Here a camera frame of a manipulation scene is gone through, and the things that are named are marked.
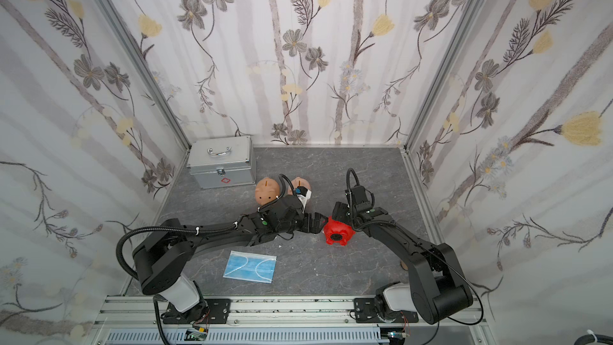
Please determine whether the red piggy bank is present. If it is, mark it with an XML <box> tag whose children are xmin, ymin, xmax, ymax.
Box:
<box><xmin>323</xmin><ymin>218</ymin><xmax>355</xmax><ymax>246</ymax></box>

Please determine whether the tan piggy bank front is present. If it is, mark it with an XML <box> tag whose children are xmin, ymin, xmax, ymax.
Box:
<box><xmin>254</xmin><ymin>177</ymin><xmax>281</xmax><ymax>206</ymax></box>

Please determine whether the pink piggy bank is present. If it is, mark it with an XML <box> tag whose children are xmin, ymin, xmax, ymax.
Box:
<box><xmin>291</xmin><ymin>177</ymin><xmax>312</xmax><ymax>190</ymax></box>

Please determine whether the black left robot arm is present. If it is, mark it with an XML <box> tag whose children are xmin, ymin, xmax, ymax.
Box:
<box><xmin>116</xmin><ymin>195</ymin><xmax>328</xmax><ymax>314</ymax></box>

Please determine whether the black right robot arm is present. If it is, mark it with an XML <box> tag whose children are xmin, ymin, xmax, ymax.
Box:
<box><xmin>340</xmin><ymin>185</ymin><xmax>473</xmax><ymax>324</ymax></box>

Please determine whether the blue surgical face mask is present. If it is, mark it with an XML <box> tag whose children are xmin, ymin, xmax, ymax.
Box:
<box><xmin>223</xmin><ymin>251</ymin><xmax>277</xmax><ymax>284</ymax></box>

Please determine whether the silver metal first aid case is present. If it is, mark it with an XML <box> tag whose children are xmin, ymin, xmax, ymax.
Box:
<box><xmin>187</xmin><ymin>136</ymin><xmax>256</xmax><ymax>189</ymax></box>

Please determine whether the small green circuit board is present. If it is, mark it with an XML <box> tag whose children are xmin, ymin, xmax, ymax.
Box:
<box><xmin>185</xmin><ymin>327</ymin><xmax>208</xmax><ymax>342</ymax></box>

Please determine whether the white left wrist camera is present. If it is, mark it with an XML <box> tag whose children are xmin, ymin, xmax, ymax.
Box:
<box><xmin>294</xmin><ymin>186</ymin><xmax>312</xmax><ymax>209</ymax></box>

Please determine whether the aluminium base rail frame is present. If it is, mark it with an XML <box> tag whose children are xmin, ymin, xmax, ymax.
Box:
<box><xmin>86</xmin><ymin>295</ymin><xmax>496</xmax><ymax>344</ymax></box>

